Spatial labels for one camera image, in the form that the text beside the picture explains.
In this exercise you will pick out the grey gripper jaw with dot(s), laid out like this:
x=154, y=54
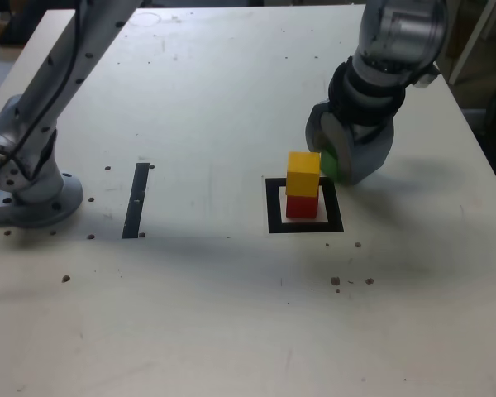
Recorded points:
x=370, y=159

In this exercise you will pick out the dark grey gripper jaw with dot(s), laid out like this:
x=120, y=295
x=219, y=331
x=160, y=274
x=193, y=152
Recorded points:
x=314, y=132

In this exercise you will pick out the green cube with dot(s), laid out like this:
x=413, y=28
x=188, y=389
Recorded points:
x=330, y=165

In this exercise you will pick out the yellow cube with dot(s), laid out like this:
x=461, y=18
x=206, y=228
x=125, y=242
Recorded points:
x=301, y=173

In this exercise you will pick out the red cube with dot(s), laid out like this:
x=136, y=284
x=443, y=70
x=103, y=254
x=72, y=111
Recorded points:
x=301, y=207

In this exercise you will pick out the black tape square outline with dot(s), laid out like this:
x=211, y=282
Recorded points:
x=306, y=228

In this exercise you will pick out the black tape strip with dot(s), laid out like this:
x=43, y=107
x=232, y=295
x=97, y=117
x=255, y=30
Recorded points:
x=134, y=207

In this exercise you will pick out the white metal frame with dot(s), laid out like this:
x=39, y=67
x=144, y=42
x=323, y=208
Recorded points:
x=477, y=41

